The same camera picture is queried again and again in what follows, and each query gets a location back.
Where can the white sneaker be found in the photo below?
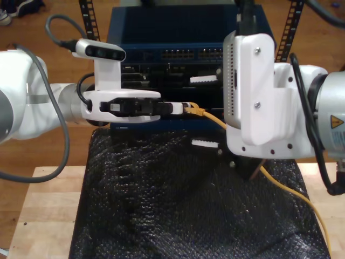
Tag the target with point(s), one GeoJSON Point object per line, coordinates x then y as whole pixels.
{"type": "Point", "coordinates": [4, 17]}

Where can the blue network switch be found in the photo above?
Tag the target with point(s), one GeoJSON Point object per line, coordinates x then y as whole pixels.
{"type": "Point", "coordinates": [175, 27]}

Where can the small white edge piece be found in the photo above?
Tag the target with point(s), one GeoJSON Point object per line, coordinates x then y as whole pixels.
{"type": "Point", "coordinates": [3, 251]}

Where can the black bubble wrap mat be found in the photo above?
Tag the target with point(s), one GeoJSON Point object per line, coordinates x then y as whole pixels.
{"type": "Point", "coordinates": [161, 202]}

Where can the black perforated rack post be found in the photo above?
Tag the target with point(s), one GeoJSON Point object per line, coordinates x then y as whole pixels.
{"type": "Point", "coordinates": [90, 19]}
{"type": "Point", "coordinates": [291, 27]}

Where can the blue flat rack unit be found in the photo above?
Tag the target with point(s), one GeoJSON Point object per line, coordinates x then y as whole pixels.
{"type": "Point", "coordinates": [161, 125]}

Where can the dark sneaker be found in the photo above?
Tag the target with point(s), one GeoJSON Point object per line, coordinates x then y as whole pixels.
{"type": "Point", "coordinates": [27, 6]}

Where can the small blue floor object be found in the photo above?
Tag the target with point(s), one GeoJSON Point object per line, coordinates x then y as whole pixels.
{"type": "Point", "coordinates": [335, 4]}

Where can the black rack server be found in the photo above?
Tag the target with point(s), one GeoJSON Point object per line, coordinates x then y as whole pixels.
{"type": "Point", "coordinates": [161, 78]}

